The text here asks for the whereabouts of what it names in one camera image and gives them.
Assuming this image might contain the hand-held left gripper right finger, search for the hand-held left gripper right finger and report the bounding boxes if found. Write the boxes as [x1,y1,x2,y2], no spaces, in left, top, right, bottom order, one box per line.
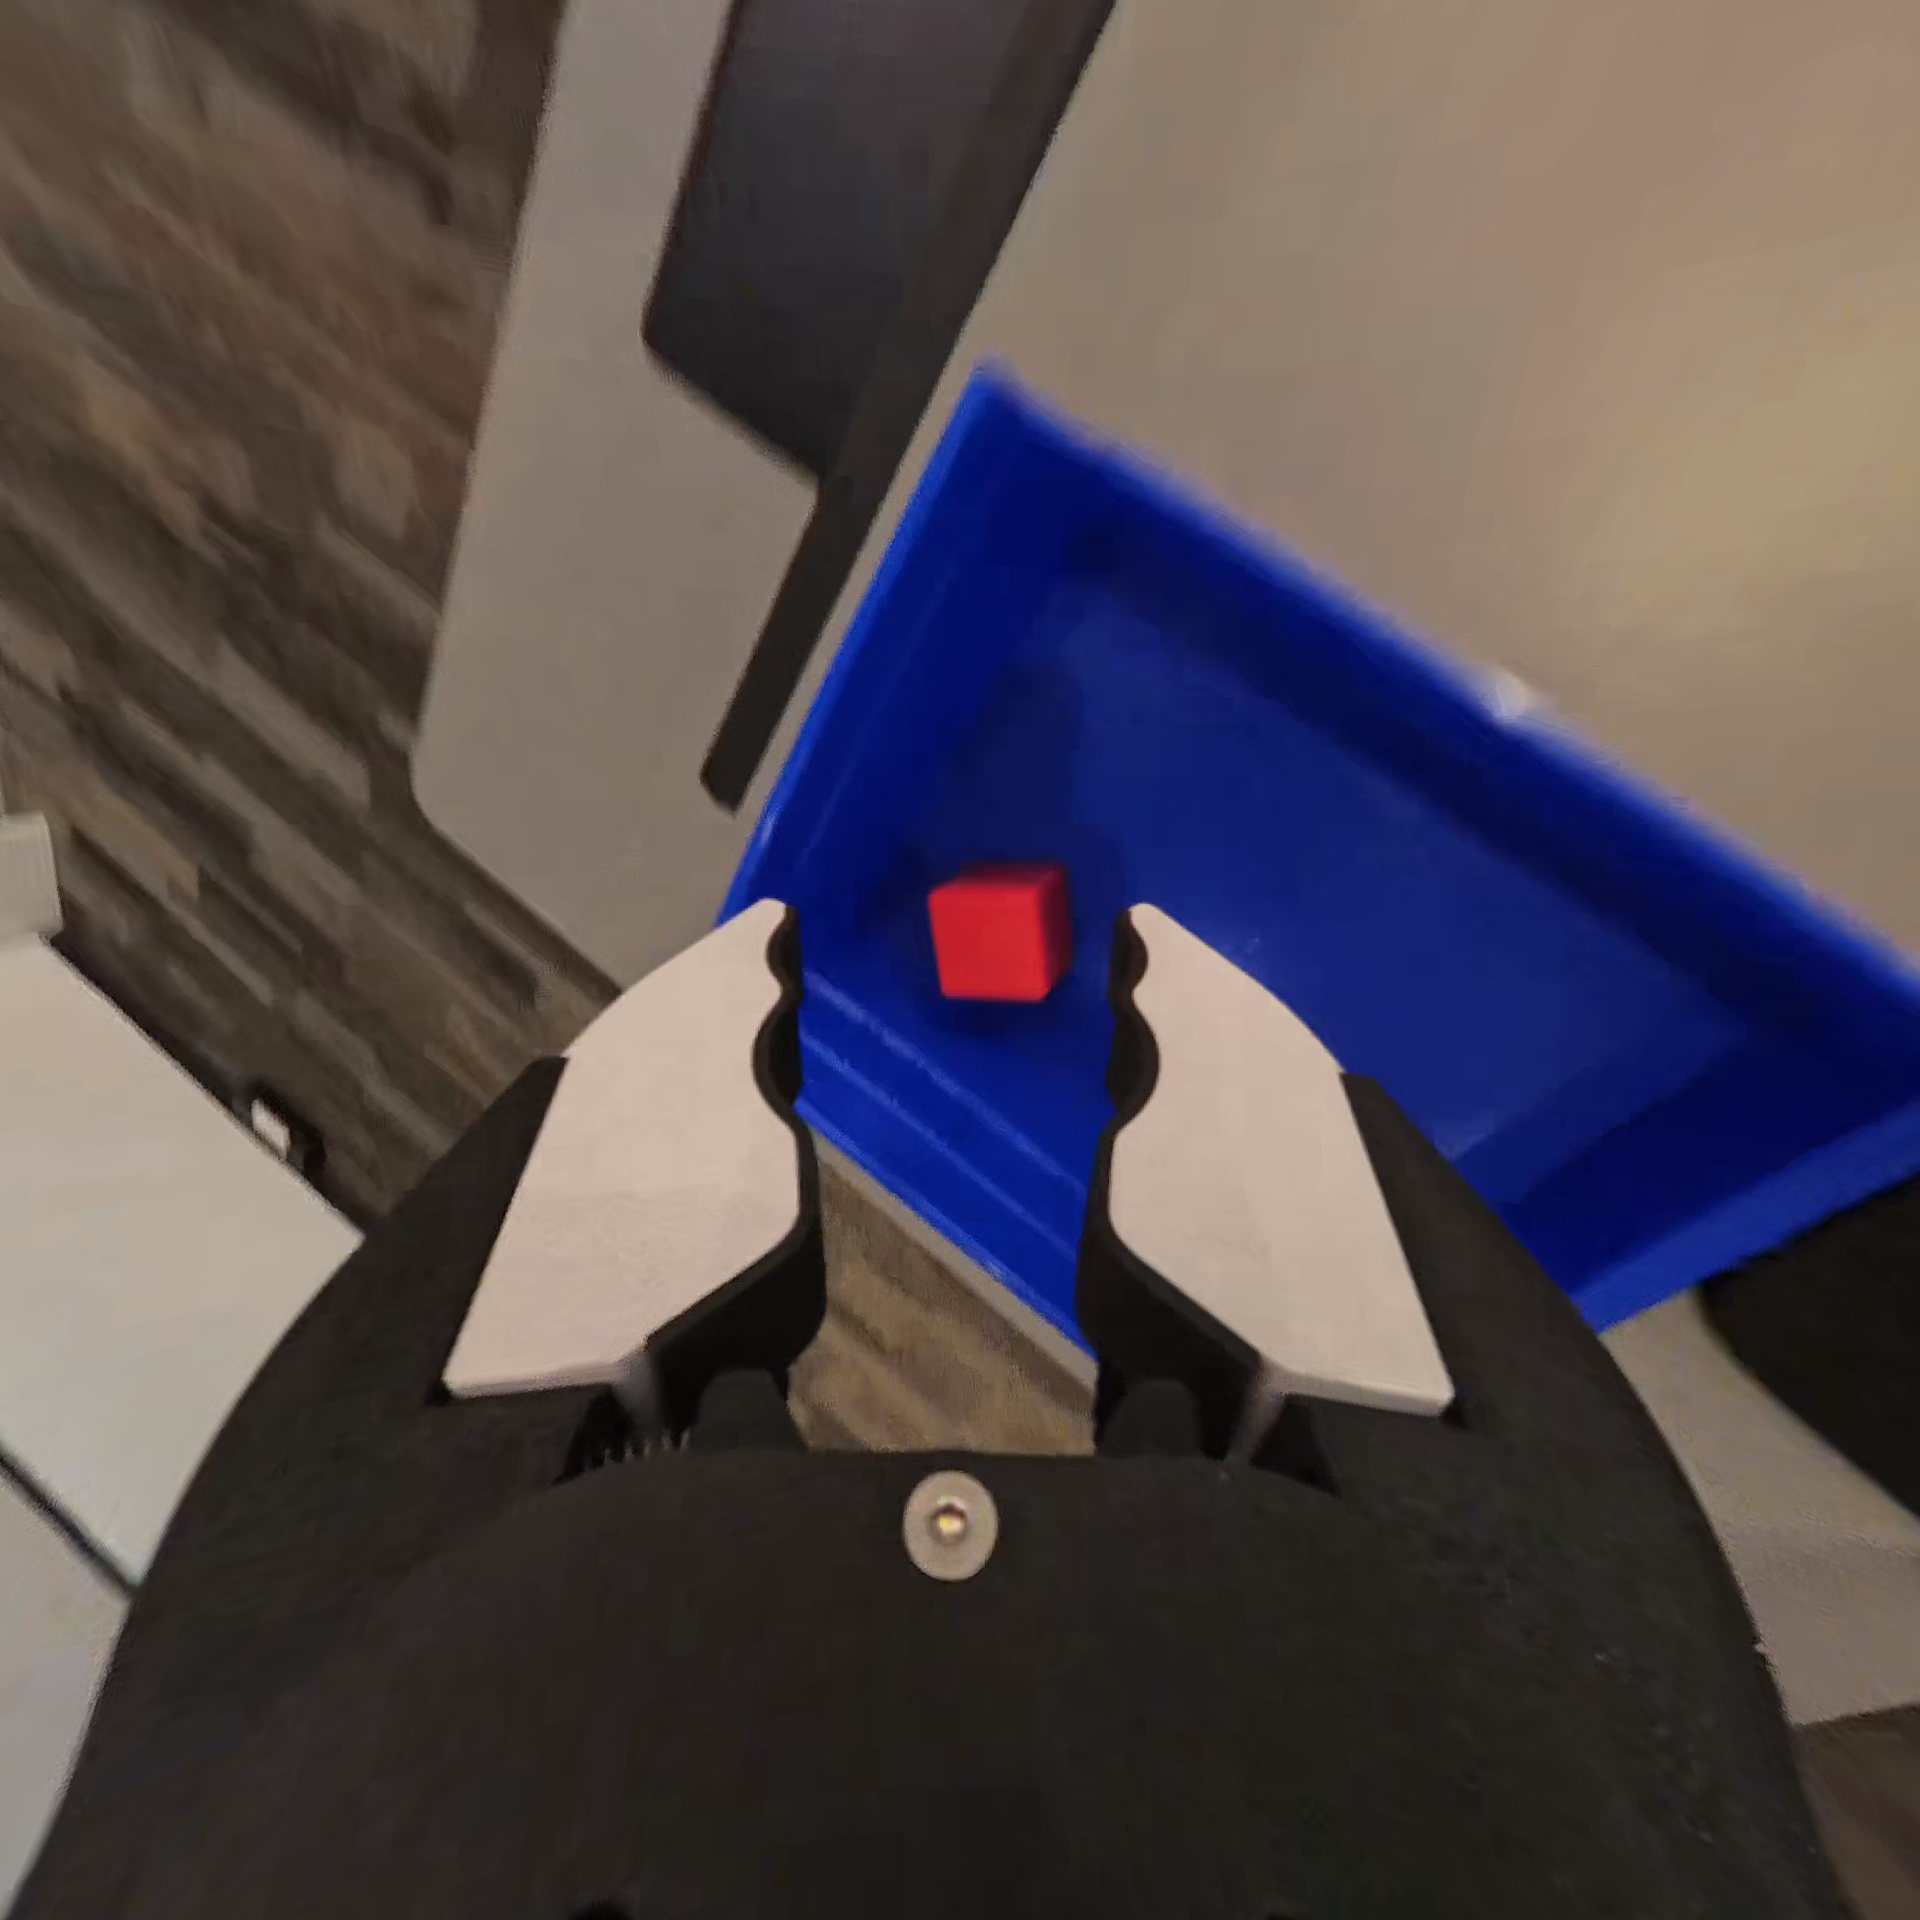
[1075,903,1461,1453]

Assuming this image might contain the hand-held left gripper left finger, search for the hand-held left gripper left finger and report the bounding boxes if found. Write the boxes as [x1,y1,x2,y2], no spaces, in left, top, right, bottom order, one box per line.
[447,899,828,1450]

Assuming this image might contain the blue plastic bin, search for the blue plastic bin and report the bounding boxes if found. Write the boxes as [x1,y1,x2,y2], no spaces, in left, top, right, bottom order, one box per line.
[715,369,1920,1359]

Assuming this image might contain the red magnetic cube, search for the red magnetic cube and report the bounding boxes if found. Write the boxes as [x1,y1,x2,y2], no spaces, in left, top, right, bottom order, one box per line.
[927,865,1072,1008]

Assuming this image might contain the black textured mat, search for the black textured mat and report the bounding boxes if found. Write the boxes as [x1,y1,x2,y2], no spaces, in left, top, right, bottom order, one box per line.
[1704,1178,1920,1517]

